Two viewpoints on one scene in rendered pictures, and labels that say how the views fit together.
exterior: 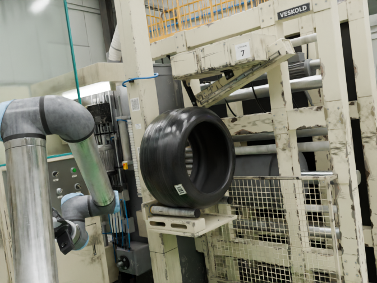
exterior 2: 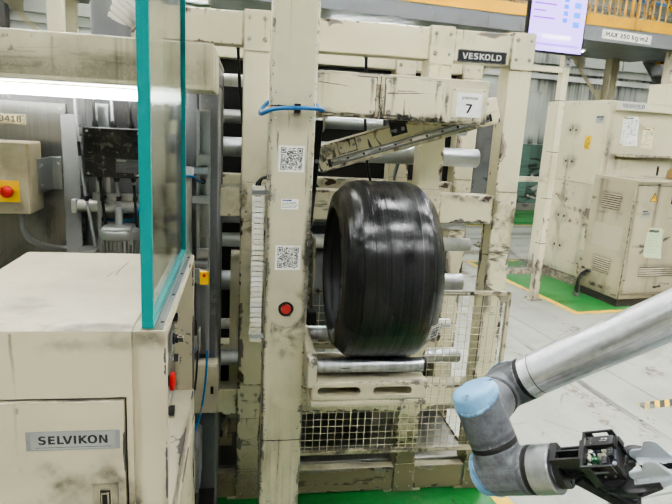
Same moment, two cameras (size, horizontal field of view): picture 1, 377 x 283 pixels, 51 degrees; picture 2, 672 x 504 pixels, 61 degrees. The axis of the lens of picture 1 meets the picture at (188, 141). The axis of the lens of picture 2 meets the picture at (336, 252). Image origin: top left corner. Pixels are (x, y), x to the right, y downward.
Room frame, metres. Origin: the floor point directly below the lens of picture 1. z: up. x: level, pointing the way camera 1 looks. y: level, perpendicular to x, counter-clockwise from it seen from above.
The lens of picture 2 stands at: (1.23, 1.50, 1.62)
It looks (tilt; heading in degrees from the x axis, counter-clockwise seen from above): 13 degrees down; 308
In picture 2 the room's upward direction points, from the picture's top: 3 degrees clockwise
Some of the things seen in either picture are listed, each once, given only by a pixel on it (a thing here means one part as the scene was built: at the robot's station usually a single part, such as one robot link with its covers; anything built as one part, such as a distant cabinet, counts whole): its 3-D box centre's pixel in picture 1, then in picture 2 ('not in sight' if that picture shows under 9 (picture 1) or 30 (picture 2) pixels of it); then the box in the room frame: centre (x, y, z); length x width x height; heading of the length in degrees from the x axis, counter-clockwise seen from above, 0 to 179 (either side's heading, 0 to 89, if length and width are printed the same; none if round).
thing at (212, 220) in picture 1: (192, 222); (357, 376); (2.24, 0.04, 0.80); 0.37 x 0.36 x 0.02; 137
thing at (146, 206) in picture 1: (168, 203); (306, 347); (2.36, 0.17, 0.90); 0.40 x 0.03 x 0.10; 137
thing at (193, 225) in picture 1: (174, 223); (367, 384); (2.14, 0.13, 0.83); 0.36 x 0.09 x 0.06; 47
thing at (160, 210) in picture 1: (174, 211); (370, 364); (2.14, 0.13, 0.90); 0.35 x 0.05 x 0.05; 47
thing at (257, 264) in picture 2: (138, 158); (258, 264); (2.44, 0.32, 1.19); 0.05 x 0.04 x 0.48; 137
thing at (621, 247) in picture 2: not in sight; (641, 239); (2.31, -5.00, 0.62); 0.91 x 0.58 x 1.25; 56
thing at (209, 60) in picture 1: (221, 58); (393, 99); (2.37, -0.26, 1.71); 0.61 x 0.25 x 0.15; 47
